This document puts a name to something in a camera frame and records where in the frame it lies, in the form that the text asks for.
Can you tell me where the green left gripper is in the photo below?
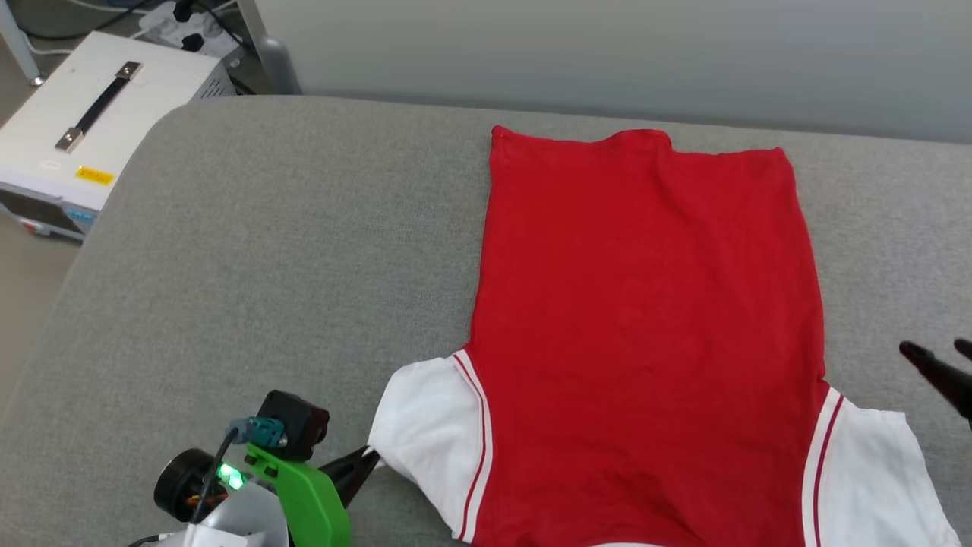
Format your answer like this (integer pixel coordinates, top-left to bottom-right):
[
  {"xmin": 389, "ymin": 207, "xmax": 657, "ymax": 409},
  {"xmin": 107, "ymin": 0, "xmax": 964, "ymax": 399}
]
[{"xmin": 243, "ymin": 442, "xmax": 381, "ymax": 547}]

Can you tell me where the red Bulls basketball jersey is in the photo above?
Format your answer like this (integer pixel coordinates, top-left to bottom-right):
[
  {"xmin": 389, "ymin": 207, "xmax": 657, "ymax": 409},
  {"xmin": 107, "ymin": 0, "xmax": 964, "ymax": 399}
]
[{"xmin": 368, "ymin": 125, "xmax": 962, "ymax": 547}]

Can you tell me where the grey partition foot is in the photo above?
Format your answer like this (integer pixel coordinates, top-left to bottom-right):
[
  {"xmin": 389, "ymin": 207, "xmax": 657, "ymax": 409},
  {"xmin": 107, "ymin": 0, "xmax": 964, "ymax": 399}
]
[{"xmin": 254, "ymin": 33, "xmax": 303, "ymax": 96}]

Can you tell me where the white equipment box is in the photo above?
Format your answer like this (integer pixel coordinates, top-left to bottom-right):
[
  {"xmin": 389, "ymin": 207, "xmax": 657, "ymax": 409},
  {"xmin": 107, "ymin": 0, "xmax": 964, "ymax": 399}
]
[{"xmin": 0, "ymin": 30, "xmax": 237, "ymax": 243}]

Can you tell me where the white partition panel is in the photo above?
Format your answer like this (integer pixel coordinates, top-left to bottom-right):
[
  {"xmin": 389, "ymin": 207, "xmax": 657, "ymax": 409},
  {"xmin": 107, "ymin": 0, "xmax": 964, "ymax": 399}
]
[{"xmin": 235, "ymin": 0, "xmax": 972, "ymax": 145}]

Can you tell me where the white power strip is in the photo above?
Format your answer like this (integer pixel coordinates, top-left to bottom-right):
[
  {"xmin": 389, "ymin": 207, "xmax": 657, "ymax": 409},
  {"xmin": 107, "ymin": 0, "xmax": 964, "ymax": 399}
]
[{"xmin": 140, "ymin": 0, "xmax": 245, "ymax": 58}]

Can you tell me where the grey metal furniture leg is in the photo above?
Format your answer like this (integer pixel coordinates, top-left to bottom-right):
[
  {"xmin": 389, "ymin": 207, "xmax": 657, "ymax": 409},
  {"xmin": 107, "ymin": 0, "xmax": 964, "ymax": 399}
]
[{"xmin": 0, "ymin": 0, "xmax": 44, "ymax": 87}]

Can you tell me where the teal plug left camera cable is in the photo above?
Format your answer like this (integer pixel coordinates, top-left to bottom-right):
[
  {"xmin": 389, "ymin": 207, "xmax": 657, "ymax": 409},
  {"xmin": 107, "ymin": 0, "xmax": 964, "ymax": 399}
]
[{"xmin": 188, "ymin": 416, "xmax": 287, "ymax": 526}]

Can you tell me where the black strap handle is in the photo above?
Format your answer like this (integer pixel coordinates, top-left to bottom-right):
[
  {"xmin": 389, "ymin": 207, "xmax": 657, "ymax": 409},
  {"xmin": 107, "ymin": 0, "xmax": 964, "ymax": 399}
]
[{"xmin": 54, "ymin": 61, "xmax": 144, "ymax": 153}]

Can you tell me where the black floor cable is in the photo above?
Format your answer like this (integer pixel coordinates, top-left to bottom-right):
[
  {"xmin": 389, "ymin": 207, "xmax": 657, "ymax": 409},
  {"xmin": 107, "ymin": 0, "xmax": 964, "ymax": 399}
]
[{"xmin": 15, "ymin": 0, "xmax": 153, "ymax": 45}]

